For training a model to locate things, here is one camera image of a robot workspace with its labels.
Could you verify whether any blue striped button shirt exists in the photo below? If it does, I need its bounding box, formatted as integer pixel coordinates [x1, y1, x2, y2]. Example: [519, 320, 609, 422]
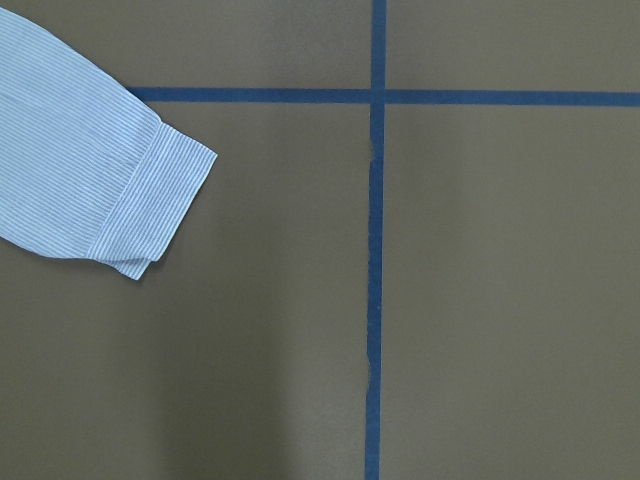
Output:
[1, 10, 216, 280]

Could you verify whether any brown paper table cover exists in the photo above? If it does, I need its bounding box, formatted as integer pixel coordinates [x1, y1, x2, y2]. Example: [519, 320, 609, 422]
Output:
[1, 1, 639, 479]

